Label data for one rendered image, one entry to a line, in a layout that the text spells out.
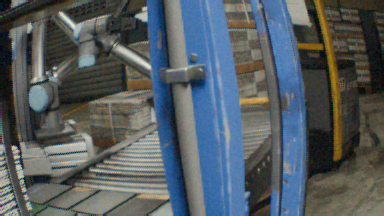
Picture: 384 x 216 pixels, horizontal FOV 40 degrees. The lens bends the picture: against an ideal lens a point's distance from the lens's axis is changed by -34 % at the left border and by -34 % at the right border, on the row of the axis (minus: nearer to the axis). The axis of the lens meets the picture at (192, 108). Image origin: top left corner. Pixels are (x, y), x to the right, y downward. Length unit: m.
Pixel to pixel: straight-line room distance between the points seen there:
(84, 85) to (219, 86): 10.41
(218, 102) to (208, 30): 0.08
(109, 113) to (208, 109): 2.51
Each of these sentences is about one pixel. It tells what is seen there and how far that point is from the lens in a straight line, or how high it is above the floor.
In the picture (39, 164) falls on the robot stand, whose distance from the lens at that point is 2.61.
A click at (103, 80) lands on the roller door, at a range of 11.06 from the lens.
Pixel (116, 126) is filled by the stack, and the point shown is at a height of 0.72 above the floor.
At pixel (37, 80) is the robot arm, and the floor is 1.06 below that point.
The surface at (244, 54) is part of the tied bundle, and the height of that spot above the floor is 0.93.
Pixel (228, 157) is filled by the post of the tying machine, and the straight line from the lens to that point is 0.87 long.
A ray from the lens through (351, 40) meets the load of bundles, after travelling 8.41.
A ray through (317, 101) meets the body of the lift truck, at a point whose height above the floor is 0.51.
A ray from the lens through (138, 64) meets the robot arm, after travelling 3.09.
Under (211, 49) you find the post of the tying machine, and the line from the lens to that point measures 0.85.
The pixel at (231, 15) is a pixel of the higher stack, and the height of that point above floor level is 1.15.
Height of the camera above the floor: 1.21
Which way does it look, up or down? 8 degrees down
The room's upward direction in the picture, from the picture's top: 7 degrees counter-clockwise
